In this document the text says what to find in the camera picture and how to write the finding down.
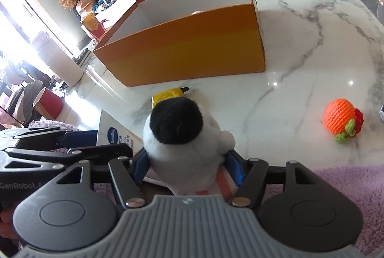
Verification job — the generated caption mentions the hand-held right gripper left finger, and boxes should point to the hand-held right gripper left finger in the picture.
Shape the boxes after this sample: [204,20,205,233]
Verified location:
[55,151,150,208]

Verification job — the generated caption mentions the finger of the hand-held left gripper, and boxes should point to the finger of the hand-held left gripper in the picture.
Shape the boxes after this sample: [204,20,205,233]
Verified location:
[1,143,133,168]
[0,126,99,151]

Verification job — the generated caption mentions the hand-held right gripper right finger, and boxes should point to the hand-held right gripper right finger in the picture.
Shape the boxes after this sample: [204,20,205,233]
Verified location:
[226,150,318,207]

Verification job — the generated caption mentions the black and white plush toy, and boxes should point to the black and white plush toy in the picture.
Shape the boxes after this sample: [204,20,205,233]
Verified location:
[142,97,236,197]

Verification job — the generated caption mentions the orange cardboard box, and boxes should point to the orange cardboard box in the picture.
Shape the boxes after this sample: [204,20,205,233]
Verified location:
[92,0,267,87]

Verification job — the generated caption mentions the person's left hand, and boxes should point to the person's left hand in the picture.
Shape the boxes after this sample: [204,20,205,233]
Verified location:
[0,208,15,249]

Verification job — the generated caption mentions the red bucket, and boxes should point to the red bucket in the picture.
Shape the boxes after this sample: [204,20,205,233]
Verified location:
[32,87,64,122]

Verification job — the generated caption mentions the yellow tape measure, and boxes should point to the yellow tape measure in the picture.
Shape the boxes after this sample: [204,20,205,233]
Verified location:
[151,86,190,110]

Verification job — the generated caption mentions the white cylindrical container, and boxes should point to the white cylindrical container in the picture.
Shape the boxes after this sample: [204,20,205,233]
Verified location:
[38,41,85,88]

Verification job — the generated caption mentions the red and yellow packet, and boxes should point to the red and yellow packet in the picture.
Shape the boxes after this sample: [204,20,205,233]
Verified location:
[80,10,107,43]

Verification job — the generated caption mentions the crochet orange toy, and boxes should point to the crochet orange toy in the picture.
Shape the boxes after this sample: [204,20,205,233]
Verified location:
[323,98,365,143]

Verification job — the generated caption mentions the purple fluffy garment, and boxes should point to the purple fluffy garment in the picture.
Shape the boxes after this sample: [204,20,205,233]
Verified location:
[28,120,384,258]

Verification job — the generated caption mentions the dried yellow flowers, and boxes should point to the dried yellow flowers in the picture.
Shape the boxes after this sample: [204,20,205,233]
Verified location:
[58,0,82,12]

